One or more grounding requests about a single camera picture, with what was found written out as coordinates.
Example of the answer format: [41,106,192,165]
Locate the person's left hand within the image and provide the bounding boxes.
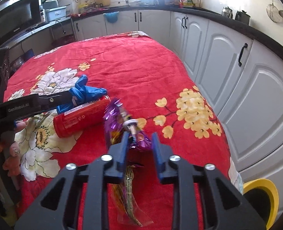
[0,121,27,196]

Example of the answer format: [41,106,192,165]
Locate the steel kettle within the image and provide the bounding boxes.
[221,6,233,19]

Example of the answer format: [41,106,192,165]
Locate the grey plastic container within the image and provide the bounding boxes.
[45,6,68,22]

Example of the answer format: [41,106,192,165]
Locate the row of hanging kitchen utensils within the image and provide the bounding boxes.
[266,0,283,23]

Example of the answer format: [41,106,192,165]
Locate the blue plastic bag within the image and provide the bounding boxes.
[104,13,119,24]

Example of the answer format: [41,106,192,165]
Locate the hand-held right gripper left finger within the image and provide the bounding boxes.
[14,132,130,230]

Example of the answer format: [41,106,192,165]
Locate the black kitchen countertop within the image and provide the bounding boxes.
[0,3,283,61]

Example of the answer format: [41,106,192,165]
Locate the group of condiment bottles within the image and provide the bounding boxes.
[177,0,202,7]

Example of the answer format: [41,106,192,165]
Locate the blue rubber glove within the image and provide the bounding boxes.
[56,74,108,113]

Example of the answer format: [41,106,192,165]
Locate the purple foil wrapper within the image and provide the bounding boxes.
[104,97,154,227]

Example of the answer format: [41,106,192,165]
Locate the dark wooden furniture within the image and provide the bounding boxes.
[0,47,12,95]

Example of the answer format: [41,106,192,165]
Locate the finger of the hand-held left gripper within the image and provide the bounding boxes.
[37,89,72,112]

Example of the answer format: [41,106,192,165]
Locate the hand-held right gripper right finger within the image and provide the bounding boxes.
[152,132,267,230]

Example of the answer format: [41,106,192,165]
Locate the white kitchen cabinets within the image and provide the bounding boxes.
[72,9,283,174]

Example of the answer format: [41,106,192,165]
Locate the yellow waste bin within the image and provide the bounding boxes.
[242,178,280,230]

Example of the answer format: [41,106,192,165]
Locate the dark steel pot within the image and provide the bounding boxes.
[235,10,251,25]

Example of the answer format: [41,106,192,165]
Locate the black microwave oven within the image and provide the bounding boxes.
[0,0,45,48]

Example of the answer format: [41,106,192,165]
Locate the red cylindrical can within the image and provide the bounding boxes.
[53,95,111,139]

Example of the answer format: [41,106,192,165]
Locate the red floral blanket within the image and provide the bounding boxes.
[2,31,243,230]

